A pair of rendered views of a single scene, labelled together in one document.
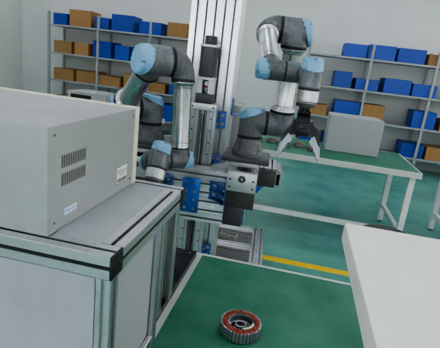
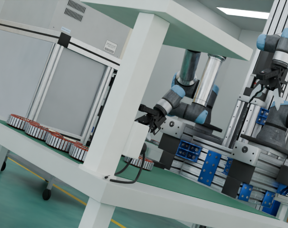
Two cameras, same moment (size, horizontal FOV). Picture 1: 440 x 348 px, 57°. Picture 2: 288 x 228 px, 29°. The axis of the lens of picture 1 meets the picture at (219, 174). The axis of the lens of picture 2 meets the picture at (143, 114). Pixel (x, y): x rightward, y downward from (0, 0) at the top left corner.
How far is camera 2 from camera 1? 1.67 m
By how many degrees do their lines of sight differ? 41
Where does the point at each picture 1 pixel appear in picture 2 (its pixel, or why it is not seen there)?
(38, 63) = not seen: hidden behind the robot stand
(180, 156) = (194, 108)
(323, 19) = not seen: outside the picture
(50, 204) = (54, 16)
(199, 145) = (237, 134)
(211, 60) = (264, 61)
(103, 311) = (49, 59)
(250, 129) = (273, 116)
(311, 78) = (283, 41)
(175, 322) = not seen: hidden behind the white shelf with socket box
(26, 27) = (217, 109)
